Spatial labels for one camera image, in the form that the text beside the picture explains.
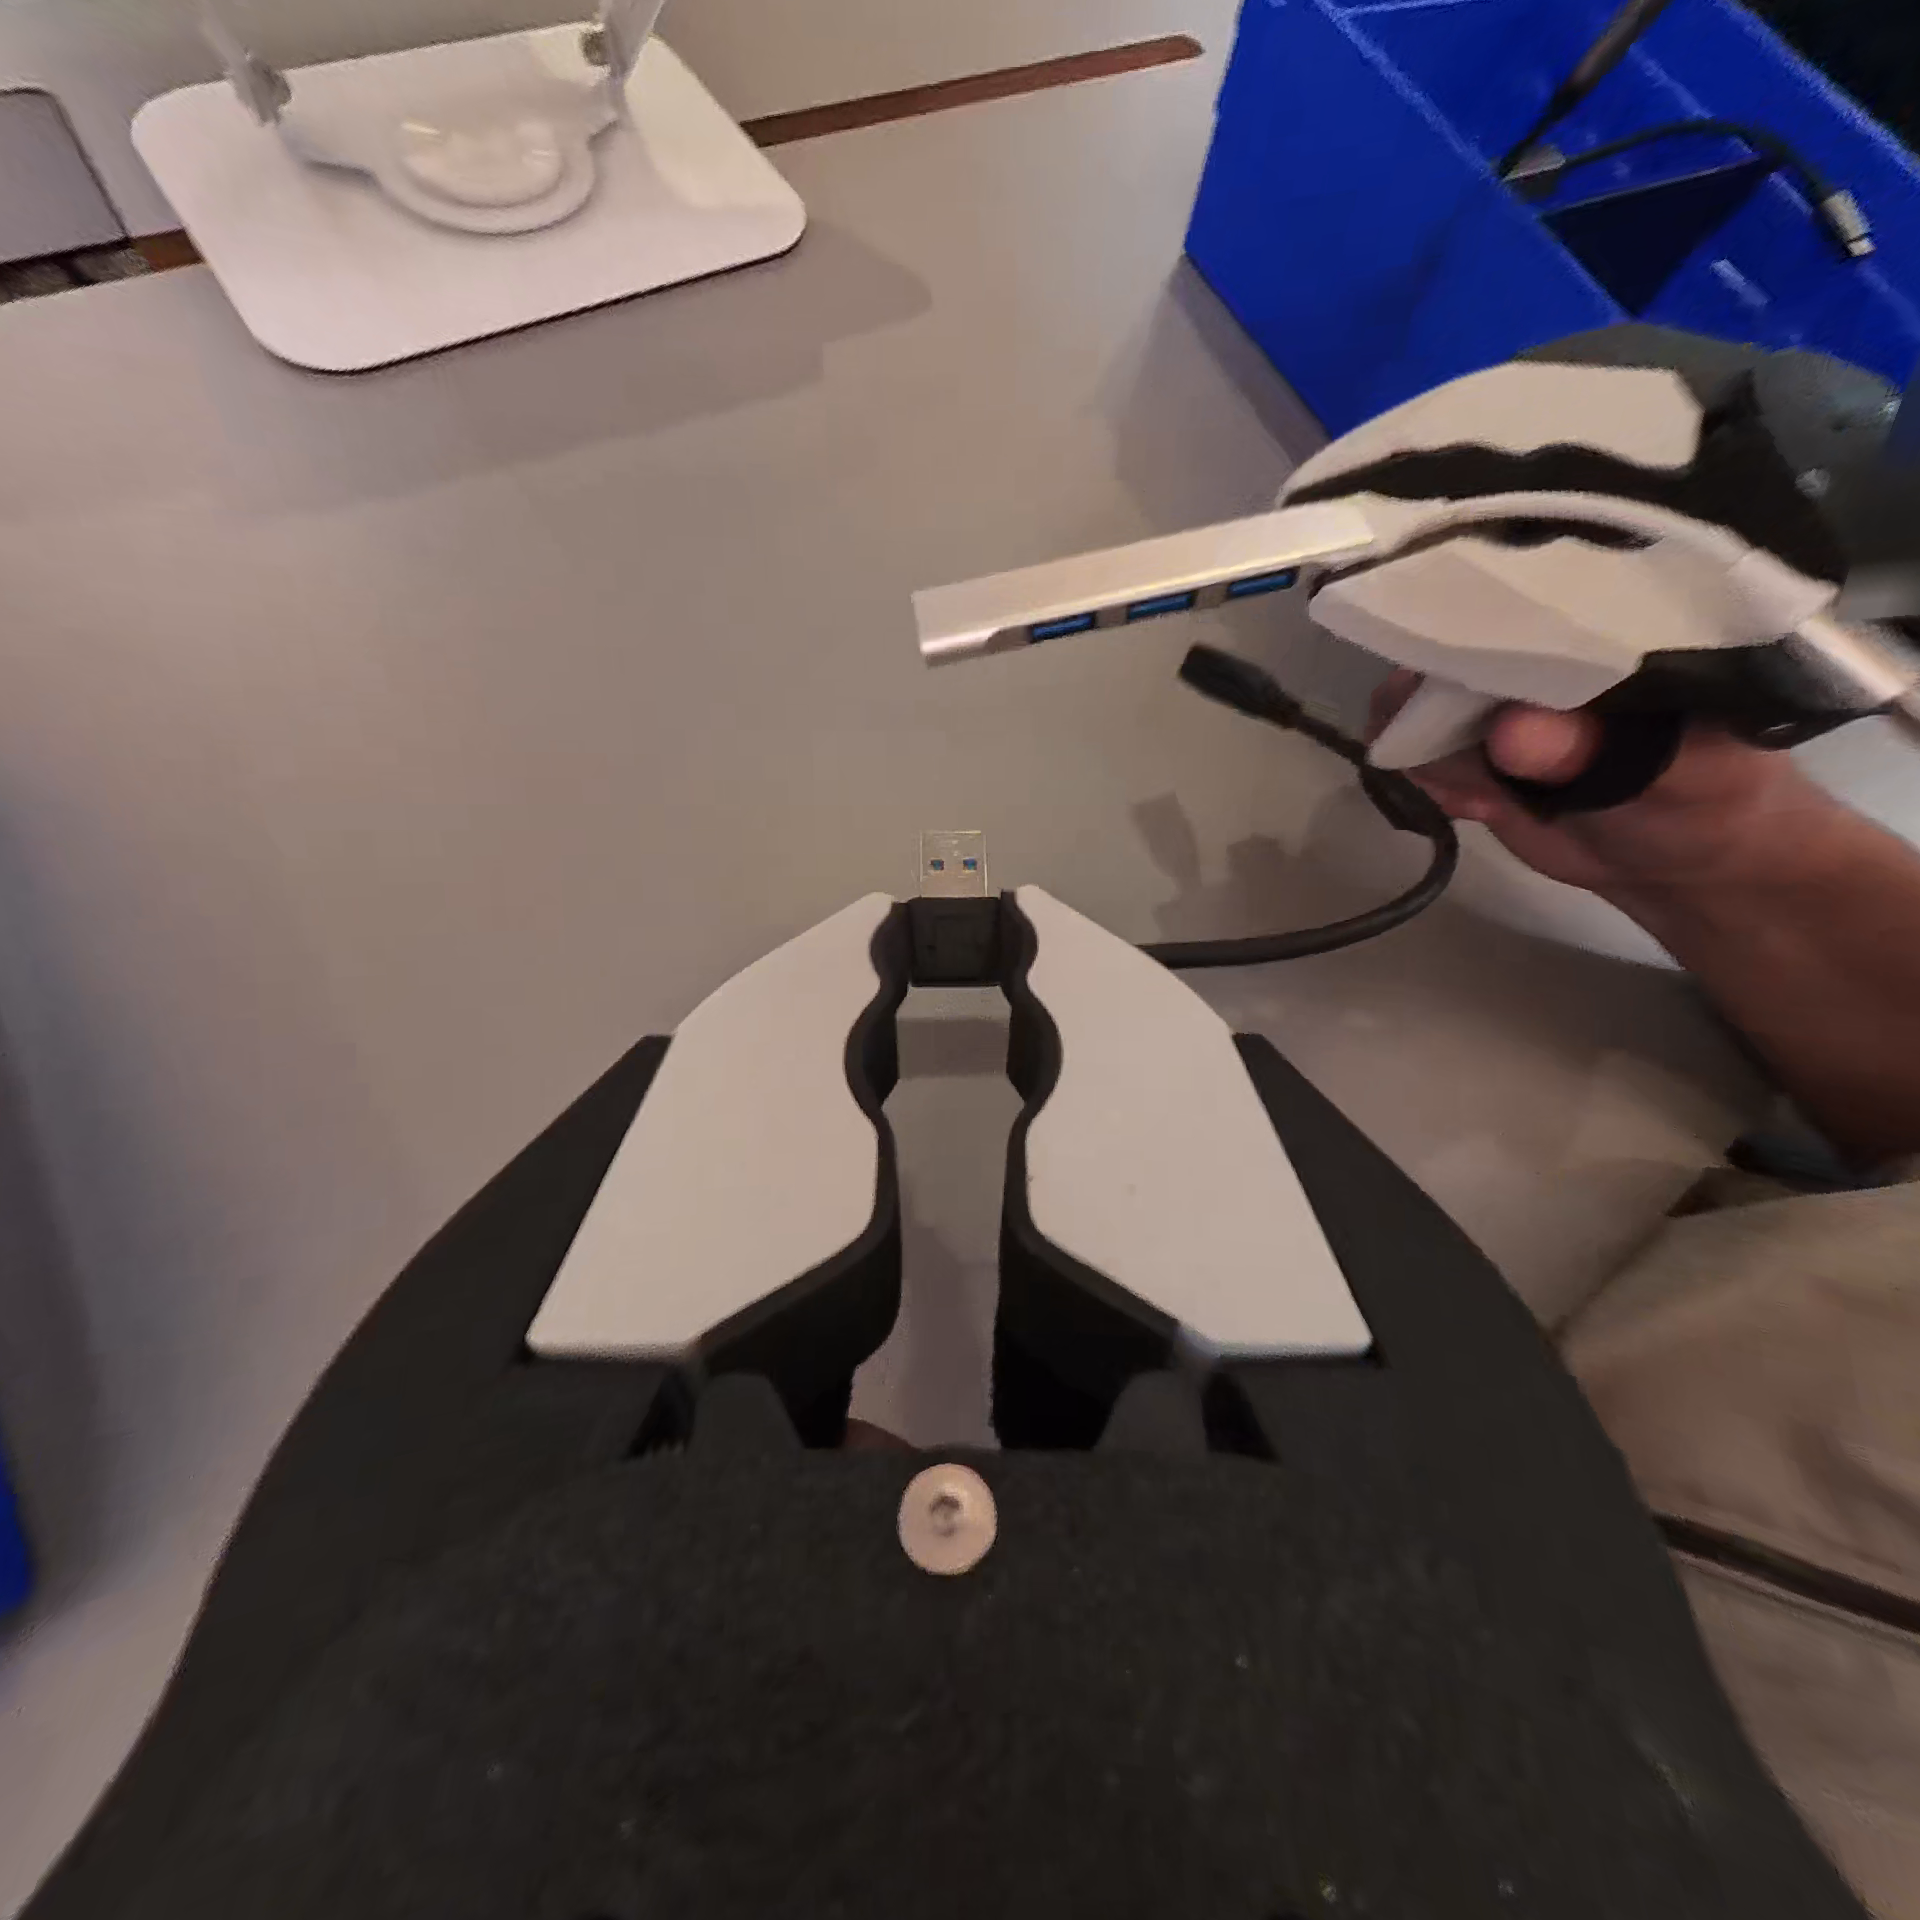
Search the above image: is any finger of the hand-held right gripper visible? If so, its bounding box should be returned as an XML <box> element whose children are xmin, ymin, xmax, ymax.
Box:
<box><xmin>1308</xmin><ymin>503</ymin><xmax>1841</xmax><ymax>714</ymax></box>
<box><xmin>1273</xmin><ymin>360</ymin><xmax>1707</xmax><ymax>520</ymax></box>

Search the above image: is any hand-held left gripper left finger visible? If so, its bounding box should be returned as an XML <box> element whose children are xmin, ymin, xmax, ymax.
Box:
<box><xmin>524</xmin><ymin>888</ymin><xmax>906</xmax><ymax>1452</ymax></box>

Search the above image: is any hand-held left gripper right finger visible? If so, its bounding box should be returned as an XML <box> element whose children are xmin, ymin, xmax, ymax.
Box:
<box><xmin>989</xmin><ymin>884</ymin><xmax>1375</xmax><ymax>1452</ymax></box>

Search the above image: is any black cable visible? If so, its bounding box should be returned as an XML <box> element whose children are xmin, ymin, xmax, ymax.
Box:
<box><xmin>906</xmin><ymin>644</ymin><xmax>1459</xmax><ymax>992</ymax></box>

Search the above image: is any silver usb hub white cable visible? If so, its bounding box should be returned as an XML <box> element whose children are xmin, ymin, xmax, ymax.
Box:
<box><xmin>912</xmin><ymin>503</ymin><xmax>1920</xmax><ymax>745</ymax></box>

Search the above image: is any person's right forearm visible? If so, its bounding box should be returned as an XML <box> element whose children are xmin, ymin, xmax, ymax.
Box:
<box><xmin>1633</xmin><ymin>780</ymin><xmax>1920</xmax><ymax>1180</ymax></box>

